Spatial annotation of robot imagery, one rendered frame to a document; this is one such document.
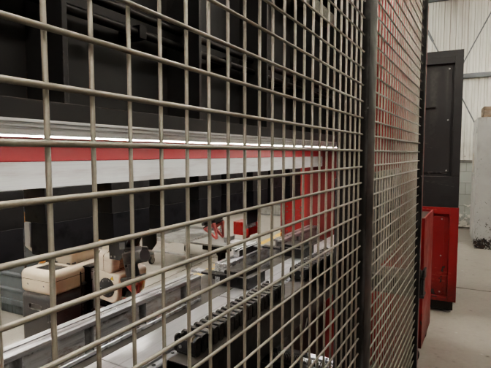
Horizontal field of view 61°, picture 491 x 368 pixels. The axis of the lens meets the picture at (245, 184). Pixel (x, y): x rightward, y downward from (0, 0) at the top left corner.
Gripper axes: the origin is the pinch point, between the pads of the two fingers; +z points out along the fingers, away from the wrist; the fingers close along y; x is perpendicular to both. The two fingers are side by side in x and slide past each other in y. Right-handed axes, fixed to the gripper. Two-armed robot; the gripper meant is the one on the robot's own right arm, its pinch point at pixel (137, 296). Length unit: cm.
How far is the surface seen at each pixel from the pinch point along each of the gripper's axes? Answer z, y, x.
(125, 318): -4, 40, -43
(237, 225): -11, -63, 192
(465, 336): 109, 97, 226
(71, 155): -50, 53, -60
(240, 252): -9.0, 40.4, 24.7
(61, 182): -44, 51, -63
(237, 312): -4, 81, -45
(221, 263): -7.1, 38.6, 12.0
